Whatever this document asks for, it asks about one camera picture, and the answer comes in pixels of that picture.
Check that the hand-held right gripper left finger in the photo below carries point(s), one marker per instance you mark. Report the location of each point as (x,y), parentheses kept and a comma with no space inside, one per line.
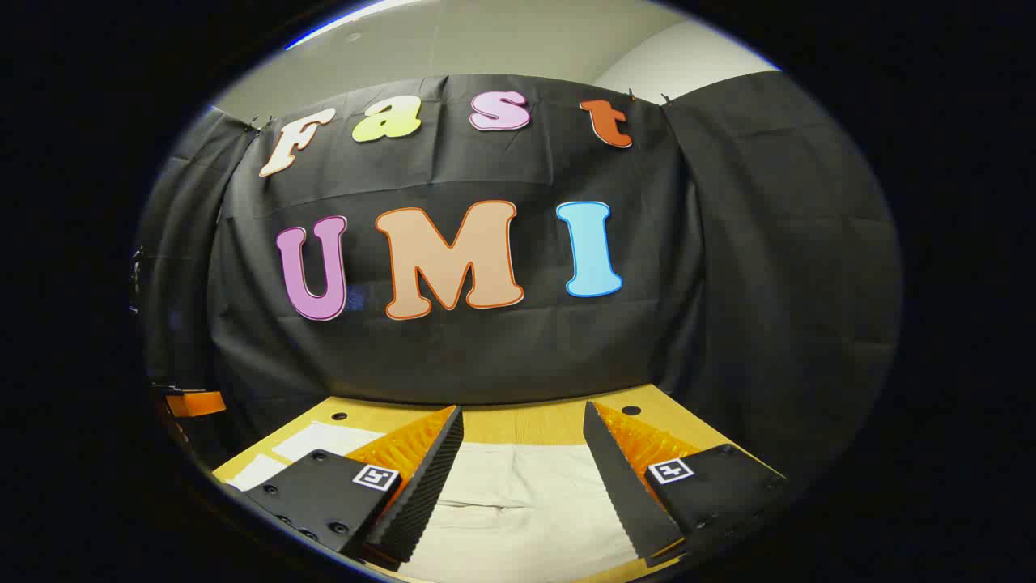
(421,494)

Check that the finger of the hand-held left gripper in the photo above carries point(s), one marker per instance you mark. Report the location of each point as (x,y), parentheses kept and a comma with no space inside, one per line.
(194,403)

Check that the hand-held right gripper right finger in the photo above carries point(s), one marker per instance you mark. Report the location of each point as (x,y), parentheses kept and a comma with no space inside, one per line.
(627,494)

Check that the white jeans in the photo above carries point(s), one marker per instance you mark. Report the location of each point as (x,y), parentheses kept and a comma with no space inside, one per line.
(518,510)

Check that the black backdrop cloth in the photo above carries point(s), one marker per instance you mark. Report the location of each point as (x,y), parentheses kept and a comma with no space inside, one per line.
(502,356)

